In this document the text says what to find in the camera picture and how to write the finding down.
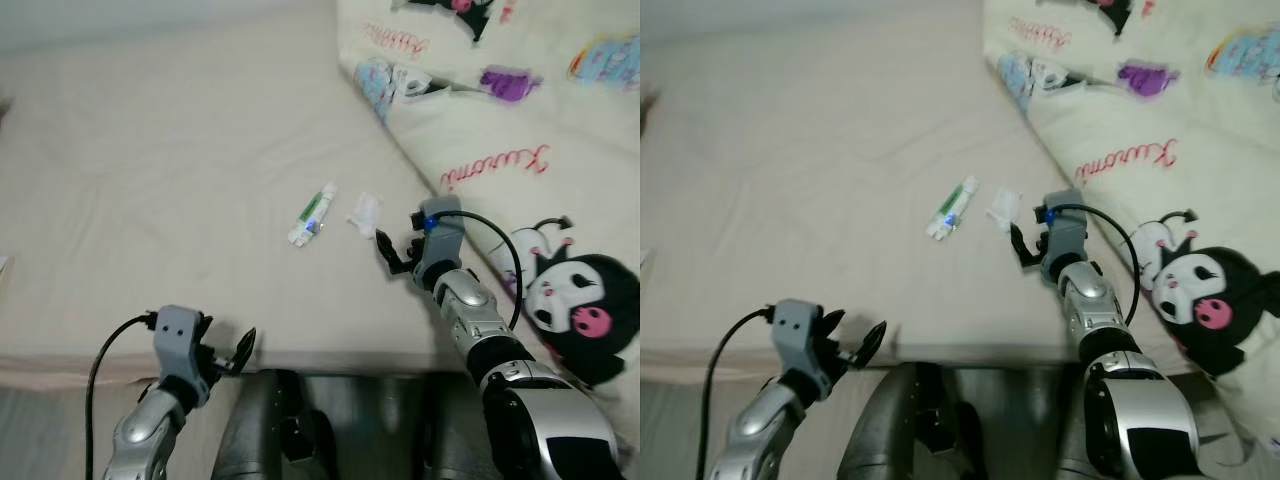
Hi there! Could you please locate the white green tube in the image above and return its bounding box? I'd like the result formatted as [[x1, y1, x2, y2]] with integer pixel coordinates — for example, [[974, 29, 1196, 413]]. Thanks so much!
[[925, 175, 979, 241], [288, 182, 338, 248]]

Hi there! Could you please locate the black left robot leg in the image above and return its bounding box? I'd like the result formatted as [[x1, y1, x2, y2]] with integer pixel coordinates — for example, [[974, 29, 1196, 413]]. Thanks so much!
[[838, 362, 986, 480], [212, 368, 341, 480]]

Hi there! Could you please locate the black robot leg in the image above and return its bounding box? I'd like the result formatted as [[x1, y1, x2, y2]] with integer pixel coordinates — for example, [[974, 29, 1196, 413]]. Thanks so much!
[[838, 362, 986, 480], [1052, 385, 1093, 480], [424, 375, 493, 480], [212, 368, 341, 480]]

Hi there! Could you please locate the beige bed mattress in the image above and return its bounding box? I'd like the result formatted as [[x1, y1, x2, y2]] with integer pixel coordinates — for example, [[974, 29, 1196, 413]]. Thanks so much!
[[640, 5, 1181, 377], [0, 8, 521, 391]]

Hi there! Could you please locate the cream cartoon print quilt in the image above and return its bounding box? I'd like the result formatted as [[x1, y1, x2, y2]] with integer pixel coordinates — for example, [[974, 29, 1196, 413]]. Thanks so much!
[[335, 0, 640, 451], [985, 0, 1280, 466]]

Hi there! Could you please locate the black right robot leg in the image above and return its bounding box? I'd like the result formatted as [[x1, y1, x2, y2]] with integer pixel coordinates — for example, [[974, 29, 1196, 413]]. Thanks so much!
[[1052, 385, 1093, 480], [424, 375, 493, 480]]

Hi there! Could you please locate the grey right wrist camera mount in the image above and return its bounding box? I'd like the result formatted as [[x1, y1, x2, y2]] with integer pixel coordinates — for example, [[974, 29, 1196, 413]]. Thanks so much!
[[413, 196, 466, 293], [1040, 188, 1091, 283]]

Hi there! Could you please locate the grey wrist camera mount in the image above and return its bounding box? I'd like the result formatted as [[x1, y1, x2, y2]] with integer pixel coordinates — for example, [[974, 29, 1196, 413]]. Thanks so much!
[[773, 298, 824, 379], [413, 196, 466, 293], [1040, 188, 1091, 283], [153, 306, 208, 379]]

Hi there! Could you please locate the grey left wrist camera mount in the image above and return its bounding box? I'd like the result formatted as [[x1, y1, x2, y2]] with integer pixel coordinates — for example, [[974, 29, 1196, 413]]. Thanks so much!
[[153, 306, 208, 379], [773, 298, 824, 379]]

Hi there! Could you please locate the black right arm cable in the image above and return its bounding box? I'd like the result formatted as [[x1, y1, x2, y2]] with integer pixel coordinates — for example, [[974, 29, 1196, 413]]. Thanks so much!
[[420, 208, 523, 331], [1045, 203, 1143, 326]]

